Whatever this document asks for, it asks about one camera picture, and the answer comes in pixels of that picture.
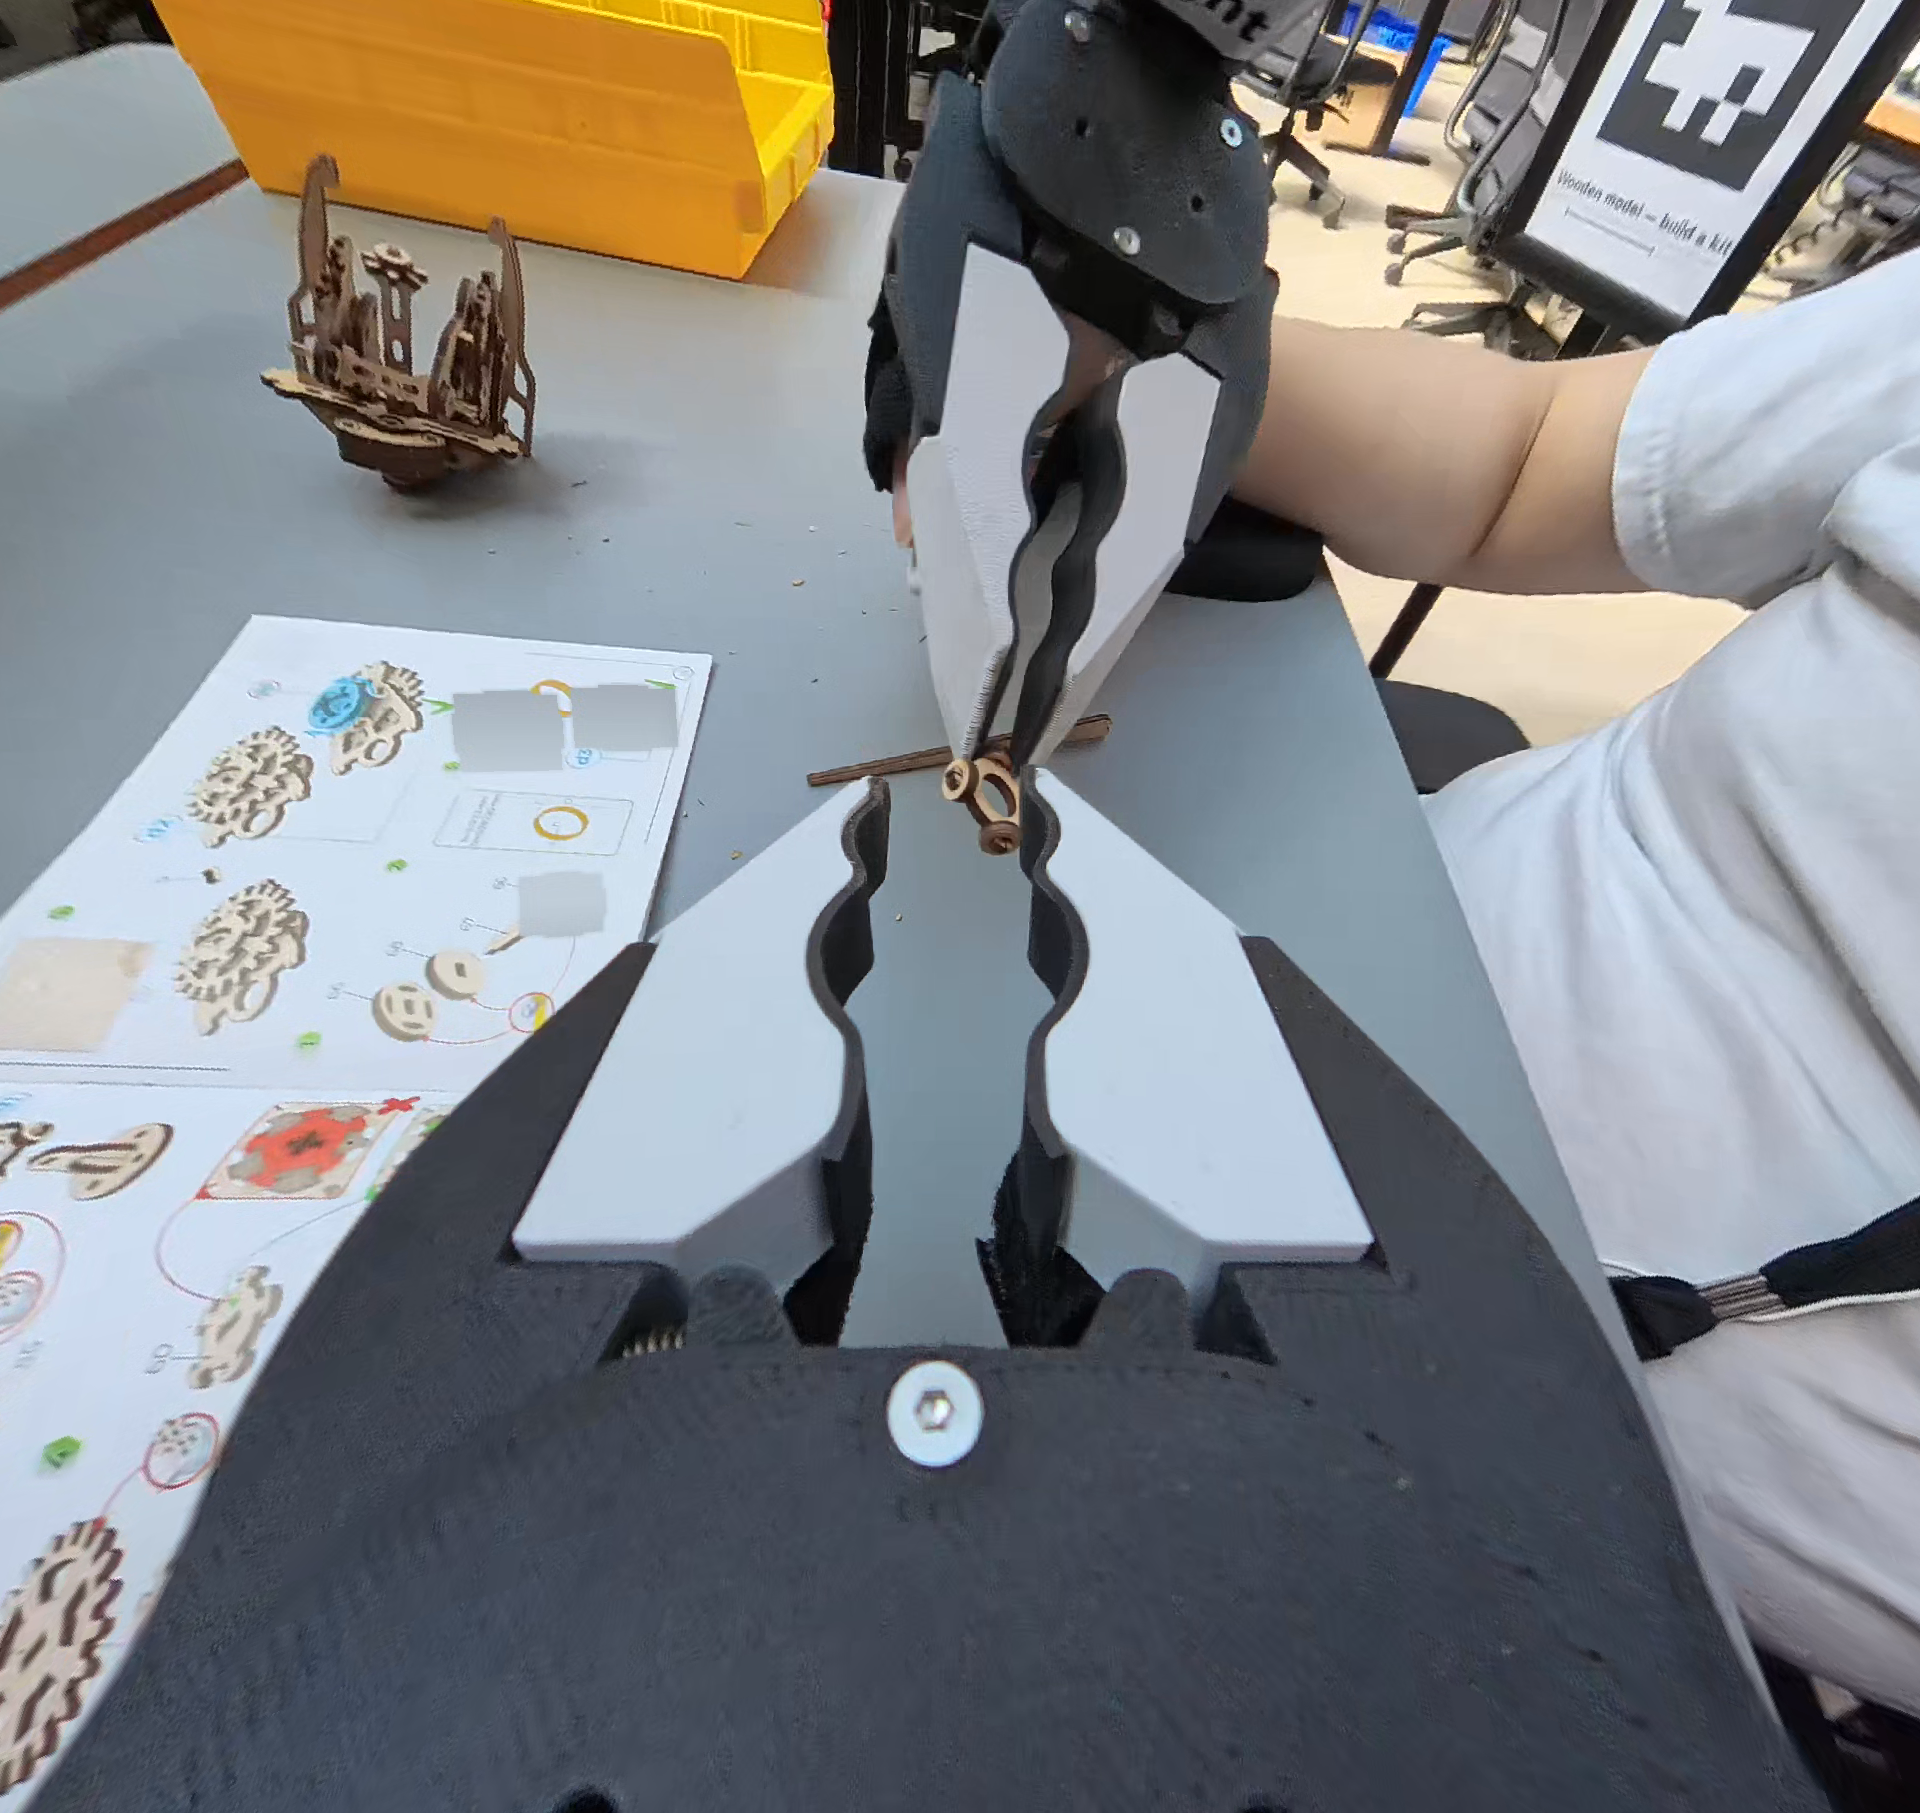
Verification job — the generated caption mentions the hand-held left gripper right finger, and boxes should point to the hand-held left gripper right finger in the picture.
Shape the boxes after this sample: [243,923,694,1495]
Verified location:
[1022,768,1384,1303]

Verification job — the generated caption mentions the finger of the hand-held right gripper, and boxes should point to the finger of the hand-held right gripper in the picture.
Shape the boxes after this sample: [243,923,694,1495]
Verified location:
[905,244,1118,768]
[1007,352,1222,771]

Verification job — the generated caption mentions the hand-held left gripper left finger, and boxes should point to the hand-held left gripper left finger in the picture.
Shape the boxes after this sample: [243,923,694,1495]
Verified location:
[511,776,897,1313]

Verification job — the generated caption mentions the small wooden ring part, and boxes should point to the small wooden ring part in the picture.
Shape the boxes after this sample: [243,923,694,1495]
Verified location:
[938,752,1029,853]

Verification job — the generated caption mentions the person's right forearm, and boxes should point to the person's right forearm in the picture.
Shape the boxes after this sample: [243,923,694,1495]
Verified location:
[1230,314,1658,595]

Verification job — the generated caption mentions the grey desk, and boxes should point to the grey desk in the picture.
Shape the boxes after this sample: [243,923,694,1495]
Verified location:
[0,161,1786,1813]

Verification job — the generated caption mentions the thin wooden stick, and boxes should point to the thin wooden stick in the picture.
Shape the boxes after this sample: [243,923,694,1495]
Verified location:
[805,714,1114,790]

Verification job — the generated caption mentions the black office chair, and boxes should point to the black office chair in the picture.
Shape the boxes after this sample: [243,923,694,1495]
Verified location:
[1384,0,1595,293]

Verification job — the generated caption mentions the printed assembly instruction booklet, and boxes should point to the printed assembly instruction booklet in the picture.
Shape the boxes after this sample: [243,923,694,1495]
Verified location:
[0,613,719,1806]

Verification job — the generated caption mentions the person in white shirt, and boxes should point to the person in white shirt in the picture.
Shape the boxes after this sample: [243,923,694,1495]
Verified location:
[1423,248,1920,1719]

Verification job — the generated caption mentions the brown wooden ship model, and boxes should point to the brown wooden ship model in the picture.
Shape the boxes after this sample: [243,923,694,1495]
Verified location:
[261,155,541,495]

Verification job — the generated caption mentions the black framed marker sign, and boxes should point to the black framed marker sign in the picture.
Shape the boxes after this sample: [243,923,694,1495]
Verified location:
[1498,0,1920,341]

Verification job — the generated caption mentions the yellow plastic bin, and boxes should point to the yellow plastic bin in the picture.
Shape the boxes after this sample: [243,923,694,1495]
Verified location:
[88,0,837,283]

